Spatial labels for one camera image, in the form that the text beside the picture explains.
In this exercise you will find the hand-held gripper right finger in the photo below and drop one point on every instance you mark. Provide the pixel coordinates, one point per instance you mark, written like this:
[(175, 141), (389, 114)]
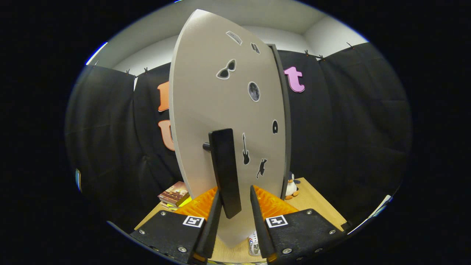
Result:
[(263, 232)]

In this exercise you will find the light grey shoe cabinet door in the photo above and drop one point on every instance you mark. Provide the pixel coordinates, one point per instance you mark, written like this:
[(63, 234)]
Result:
[(206, 92)]

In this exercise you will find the penguin plush toy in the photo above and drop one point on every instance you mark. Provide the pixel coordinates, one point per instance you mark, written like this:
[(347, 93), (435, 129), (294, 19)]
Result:
[(291, 187)]

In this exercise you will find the dark grey shoe cabinet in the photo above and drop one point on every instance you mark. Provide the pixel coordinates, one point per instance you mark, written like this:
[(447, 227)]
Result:
[(287, 129)]

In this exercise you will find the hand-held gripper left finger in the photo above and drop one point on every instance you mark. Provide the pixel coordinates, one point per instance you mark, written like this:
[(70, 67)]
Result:
[(208, 235)]

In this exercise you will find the long ceiling light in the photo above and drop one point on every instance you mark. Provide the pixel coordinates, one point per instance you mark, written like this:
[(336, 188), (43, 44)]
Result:
[(96, 53)]

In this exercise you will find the brown book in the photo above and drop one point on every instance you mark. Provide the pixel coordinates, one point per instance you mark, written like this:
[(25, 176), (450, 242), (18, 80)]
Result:
[(174, 193)]

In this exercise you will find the black backdrop cloth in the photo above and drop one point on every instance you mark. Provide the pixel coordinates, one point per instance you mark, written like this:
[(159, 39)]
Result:
[(349, 129)]

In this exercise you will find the white striped shoe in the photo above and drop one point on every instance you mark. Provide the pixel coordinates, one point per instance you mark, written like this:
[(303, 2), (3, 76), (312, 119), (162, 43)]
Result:
[(254, 244)]

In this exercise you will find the yellow book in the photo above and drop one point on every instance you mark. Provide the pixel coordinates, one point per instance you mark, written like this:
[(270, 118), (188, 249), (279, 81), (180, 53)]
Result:
[(182, 203)]

